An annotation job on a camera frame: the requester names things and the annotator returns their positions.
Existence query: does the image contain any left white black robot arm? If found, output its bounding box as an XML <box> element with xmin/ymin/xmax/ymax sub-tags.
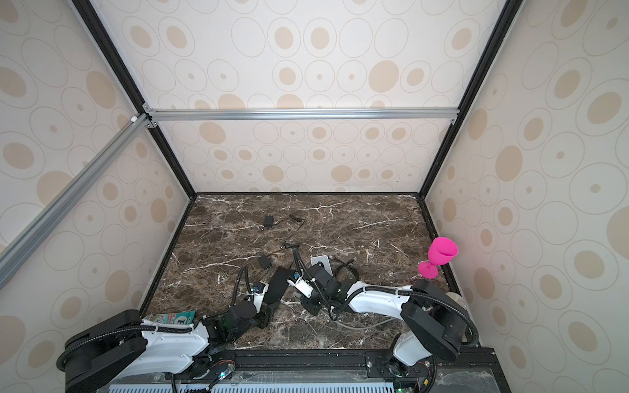
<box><xmin>56</xmin><ymin>295</ymin><xmax>278</xmax><ymax>392</ymax></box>

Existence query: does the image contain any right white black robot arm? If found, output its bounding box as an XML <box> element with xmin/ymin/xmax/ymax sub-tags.
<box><xmin>287</xmin><ymin>264</ymin><xmax>479</xmax><ymax>367</ymax></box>

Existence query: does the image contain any white rectangular device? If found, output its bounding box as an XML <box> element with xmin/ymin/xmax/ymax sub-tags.
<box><xmin>311</xmin><ymin>255</ymin><xmax>334</xmax><ymax>276</ymax></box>

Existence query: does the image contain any colourful snack packet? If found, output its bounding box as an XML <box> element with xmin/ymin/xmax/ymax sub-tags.
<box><xmin>144</xmin><ymin>310</ymin><xmax>196</xmax><ymax>325</ymax></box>

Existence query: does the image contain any pink plastic goblet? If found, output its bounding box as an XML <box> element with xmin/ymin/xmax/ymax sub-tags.
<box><xmin>418</xmin><ymin>237</ymin><xmax>459</xmax><ymax>279</ymax></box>

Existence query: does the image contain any silver round metal lid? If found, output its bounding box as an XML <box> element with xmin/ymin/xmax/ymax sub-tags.
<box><xmin>446</xmin><ymin>291</ymin><xmax>468</xmax><ymax>310</ymax></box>

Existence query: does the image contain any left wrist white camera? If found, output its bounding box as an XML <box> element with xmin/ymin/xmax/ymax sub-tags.
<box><xmin>249</xmin><ymin>282</ymin><xmax>269</xmax><ymax>313</ymax></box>

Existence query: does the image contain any coiled black cable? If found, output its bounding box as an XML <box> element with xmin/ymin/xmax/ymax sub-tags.
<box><xmin>335</xmin><ymin>259</ymin><xmax>360</xmax><ymax>286</ymax></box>

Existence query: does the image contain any black front rail base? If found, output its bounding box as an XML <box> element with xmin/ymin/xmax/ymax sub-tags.
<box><xmin>100</xmin><ymin>348</ymin><xmax>510</xmax><ymax>392</ymax></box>

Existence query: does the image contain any small black adapter with cable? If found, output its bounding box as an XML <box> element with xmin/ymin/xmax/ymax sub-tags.
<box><xmin>262</xmin><ymin>214</ymin><xmax>306</xmax><ymax>243</ymax></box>

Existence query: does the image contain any horizontal aluminium frame bar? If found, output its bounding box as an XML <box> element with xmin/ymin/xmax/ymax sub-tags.
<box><xmin>143</xmin><ymin>107</ymin><xmax>460</xmax><ymax>124</ymax></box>

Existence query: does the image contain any left diagonal aluminium frame bar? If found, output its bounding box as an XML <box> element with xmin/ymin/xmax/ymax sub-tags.
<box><xmin>1</xmin><ymin>114</ymin><xmax>149</xmax><ymax>287</ymax></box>

